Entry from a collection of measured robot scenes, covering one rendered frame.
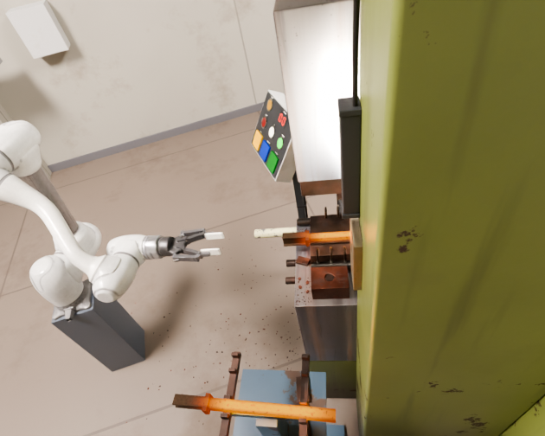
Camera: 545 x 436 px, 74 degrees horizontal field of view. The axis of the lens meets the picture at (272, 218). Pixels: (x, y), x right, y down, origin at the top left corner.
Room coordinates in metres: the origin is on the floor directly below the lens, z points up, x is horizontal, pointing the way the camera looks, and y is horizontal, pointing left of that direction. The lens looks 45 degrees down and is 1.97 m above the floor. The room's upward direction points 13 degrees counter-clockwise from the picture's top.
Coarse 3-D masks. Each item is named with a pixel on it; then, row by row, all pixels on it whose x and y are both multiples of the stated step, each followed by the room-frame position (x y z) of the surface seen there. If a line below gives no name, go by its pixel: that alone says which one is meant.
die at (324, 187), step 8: (304, 184) 0.74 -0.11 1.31; (312, 184) 0.74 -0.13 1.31; (320, 184) 0.73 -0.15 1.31; (328, 184) 0.73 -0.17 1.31; (336, 184) 0.72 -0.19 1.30; (304, 192) 0.74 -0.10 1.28; (312, 192) 0.74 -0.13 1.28; (320, 192) 0.73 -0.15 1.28; (328, 192) 0.73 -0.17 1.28; (336, 192) 0.72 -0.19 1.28
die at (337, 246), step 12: (312, 216) 0.93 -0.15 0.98; (324, 216) 0.92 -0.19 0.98; (336, 216) 0.91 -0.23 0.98; (312, 228) 0.87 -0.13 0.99; (324, 228) 0.85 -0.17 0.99; (336, 228) 0.84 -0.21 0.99; (348, 228) 0.83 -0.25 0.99; (324, 240) 0.79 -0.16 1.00; (336, 240) 0.78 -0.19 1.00; (348, 240) 0.77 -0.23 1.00; (312, 252) 0.76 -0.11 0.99; (324, 252) 0.75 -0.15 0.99; (336, 252) 0.74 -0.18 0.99; (348, 252) 0.73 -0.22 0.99
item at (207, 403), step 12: (180, 396) 0.40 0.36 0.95; (192, 396) 0.40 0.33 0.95; (204, 396) 0.39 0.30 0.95; (192, 408) 0.37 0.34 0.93; (204, 408) 0.36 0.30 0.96; (216, 408) 0.35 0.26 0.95; (228, 408) 0.34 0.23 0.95; (240, 408) 0.34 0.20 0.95; (252, 408) 0.33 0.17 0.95; (264, 408) 0.32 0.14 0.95; (276, 408) 0.32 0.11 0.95; (288, 408) 0.31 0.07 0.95; (300, 408) 0.30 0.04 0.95; (312, 408) 0.30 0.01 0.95; (324, 408) 0.29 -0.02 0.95; (324, 420) 0.27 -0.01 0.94
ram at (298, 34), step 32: (288, 0) 0.74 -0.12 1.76; (320, 0) 0.69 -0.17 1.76; (352, 0) 0.67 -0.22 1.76; (288, 32) 0.69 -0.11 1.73; (320, 32) 0.68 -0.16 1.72; (352, 32) 0.67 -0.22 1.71; (288, 64) 0.69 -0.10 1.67; (320, 64) 0.68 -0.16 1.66; (288, 96) 0.69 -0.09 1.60; (320, 96) 0.68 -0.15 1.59; (320, 128) 0.68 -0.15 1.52; (320, 160) 0.68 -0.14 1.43
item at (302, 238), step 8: (296, 232) 0.84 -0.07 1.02; (304, 232) 0.83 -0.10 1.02; (328, 232) 0.82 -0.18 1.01; (336, 232) 0.81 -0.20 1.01; (344, 232) 0.80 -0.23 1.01; (288, 240) 0.83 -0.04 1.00; (296, 240) 0.82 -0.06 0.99; (304, 240) 0.82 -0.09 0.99; (312, 240) 0.80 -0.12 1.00; (320, 240) 0.80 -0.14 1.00
